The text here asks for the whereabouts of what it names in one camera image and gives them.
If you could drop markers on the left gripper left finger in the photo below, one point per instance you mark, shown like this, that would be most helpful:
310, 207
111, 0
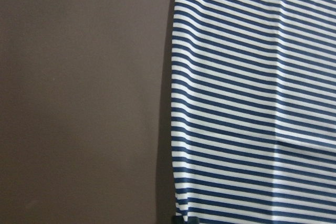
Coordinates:
177, 220

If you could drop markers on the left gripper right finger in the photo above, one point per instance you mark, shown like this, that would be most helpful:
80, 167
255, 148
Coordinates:
193, 221

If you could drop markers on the navy white striped polo shirt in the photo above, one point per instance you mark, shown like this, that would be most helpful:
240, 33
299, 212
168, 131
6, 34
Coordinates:
253, 110

